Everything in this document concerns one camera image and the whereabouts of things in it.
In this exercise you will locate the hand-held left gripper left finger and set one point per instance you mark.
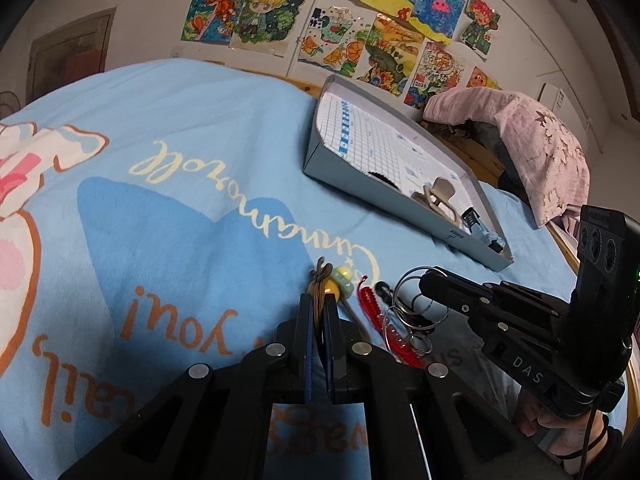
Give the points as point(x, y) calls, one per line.
point(310, 355)

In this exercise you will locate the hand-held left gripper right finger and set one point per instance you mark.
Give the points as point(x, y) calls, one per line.
point(330, 355)

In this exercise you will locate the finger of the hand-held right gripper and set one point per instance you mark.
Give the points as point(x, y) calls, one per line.
point(465, 277)
point(450, 297)

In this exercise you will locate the blue square watch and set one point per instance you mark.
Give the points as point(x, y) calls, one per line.
point(482, 232)

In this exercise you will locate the beige hair claw clip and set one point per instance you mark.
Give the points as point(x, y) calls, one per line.
point(440, 200)

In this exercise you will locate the grey cardboard box lid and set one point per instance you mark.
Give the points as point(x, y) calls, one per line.
point(350, 135)

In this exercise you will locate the person's right hand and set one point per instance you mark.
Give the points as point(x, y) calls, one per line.
point(555, 440)

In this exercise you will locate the red hair comb clip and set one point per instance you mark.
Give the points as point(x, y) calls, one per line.
point(370, 302)

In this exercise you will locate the pink floral cloth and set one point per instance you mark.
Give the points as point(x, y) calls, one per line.
point(540, 140)

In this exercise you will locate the white air conditioner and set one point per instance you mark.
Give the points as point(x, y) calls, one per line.
point(557, 99)

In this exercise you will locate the brown wooden door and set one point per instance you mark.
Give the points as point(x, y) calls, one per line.
point(70, 55)

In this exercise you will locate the group of wall drawings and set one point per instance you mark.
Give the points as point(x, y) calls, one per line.
point(345, 20)

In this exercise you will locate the white wall socket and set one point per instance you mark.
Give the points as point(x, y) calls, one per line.
point(175, 52)

